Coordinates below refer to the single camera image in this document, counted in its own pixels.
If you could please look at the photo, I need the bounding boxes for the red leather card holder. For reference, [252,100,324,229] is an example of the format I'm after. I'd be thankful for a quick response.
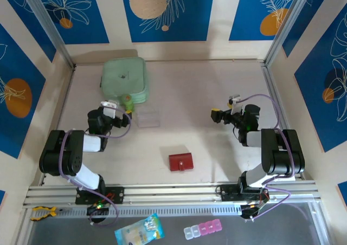
[168,152,195,173]

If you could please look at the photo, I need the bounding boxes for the small green bottle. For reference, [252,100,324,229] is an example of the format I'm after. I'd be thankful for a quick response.
[120,93,136,113]

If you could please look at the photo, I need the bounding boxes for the clear plastic box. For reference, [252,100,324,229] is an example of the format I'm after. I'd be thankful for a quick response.
[136,106,161,128]

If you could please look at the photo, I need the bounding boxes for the green square lidded container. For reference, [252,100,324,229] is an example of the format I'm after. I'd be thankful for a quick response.
[99,56,150,105]

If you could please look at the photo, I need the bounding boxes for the black controller board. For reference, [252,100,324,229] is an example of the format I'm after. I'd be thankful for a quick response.
[86,203,111,217]
[240,203,268,221]

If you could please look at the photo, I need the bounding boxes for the blue snack packet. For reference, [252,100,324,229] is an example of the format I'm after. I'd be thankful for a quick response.
[113,212,166,245]

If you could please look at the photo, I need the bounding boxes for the white and pink pill organizer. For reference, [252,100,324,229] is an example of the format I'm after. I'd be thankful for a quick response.
[183,218,224,241]

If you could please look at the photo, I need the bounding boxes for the grey metal shelf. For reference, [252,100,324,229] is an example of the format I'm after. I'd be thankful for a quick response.
[16,209,333,245]

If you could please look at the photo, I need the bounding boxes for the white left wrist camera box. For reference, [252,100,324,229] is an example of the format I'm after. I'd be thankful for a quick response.
[100,100,118,119]

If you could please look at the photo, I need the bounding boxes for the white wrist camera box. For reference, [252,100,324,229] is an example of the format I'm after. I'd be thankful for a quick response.
[227,94,243,115]
[100,100,118,119]

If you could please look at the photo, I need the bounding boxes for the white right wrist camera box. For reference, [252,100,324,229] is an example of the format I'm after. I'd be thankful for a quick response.
[227,94,243,115]

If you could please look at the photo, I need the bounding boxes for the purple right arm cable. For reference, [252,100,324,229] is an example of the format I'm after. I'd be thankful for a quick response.
[238,93,296,223]

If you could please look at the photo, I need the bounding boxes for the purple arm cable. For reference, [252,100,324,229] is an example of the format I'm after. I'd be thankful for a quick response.
[238,93,296,223]
[59,108,133,227]

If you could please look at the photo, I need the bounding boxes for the aluminium side rail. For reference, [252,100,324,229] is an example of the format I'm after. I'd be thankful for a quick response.
[261,62,303,181]
[39,65,77,186]

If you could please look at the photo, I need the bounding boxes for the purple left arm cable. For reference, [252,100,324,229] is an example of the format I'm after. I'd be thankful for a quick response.
[59,108,133,227]

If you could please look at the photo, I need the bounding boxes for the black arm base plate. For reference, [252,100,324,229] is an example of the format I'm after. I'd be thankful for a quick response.
[218,184,269,203]
[75,186,126,205]

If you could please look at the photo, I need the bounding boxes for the long aluminium mounting rail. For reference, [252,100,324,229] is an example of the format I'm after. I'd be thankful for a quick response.
[23,181,322,209]

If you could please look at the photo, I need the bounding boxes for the grey slotted cable duct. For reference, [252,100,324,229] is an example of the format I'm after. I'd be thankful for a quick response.
[29,204,242,222]

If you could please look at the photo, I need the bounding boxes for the aluminium frame post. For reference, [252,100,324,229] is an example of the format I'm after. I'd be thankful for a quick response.
[20,0,77,68]
[264,0,318,68]

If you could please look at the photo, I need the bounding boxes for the yellow handled pliers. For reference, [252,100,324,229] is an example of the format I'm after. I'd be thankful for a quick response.
[29,205,65,222]

